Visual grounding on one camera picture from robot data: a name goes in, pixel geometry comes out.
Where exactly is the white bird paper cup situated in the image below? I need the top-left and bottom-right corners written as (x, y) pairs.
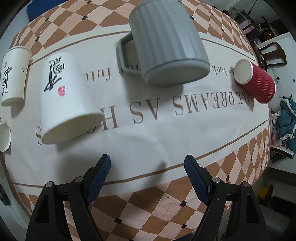
top-left (0, 123), bottom-right (11, 152)

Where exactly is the white calligraphy cup tilted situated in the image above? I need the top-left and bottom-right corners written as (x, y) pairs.
top-left (40, 52), bottom-right (105, 144)

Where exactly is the red ripple paper cup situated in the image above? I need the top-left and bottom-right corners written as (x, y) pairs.
top-left (233, 59), bottom-right (276, 104)

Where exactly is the white calligraphy cup upright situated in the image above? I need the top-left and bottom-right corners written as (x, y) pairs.
top-left (1, 46), bottom-right (32, 106)

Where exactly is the pile of clothes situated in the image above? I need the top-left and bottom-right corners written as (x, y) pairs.
top-left (271, 95), bottom-right (295, 163)

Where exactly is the checkered tablecloth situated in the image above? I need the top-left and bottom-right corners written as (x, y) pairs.
top-left (1, 1), bottom-right (270, 240)

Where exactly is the wooden chair by doorway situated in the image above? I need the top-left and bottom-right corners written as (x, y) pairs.
top-left (255, 42), bottom-right (287, 72)

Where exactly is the grey ribbed mug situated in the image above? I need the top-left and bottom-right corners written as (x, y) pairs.
top-left (116, 1), bottom-right (210, 87)

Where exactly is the blue folding chair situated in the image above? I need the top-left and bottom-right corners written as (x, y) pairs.
top-left (27, 0), bottom-right (66, 22)

